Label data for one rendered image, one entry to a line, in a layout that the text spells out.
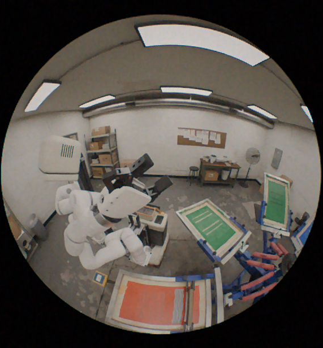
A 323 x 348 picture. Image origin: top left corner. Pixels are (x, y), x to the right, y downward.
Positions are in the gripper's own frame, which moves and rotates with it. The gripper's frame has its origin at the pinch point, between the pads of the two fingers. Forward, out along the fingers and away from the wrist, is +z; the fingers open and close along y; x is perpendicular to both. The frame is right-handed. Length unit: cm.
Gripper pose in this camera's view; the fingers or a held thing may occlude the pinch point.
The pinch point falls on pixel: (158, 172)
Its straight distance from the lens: 21.6
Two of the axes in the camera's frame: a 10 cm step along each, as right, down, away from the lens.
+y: 4.3, 4.2, 8.0
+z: 7.9, -6.0, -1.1
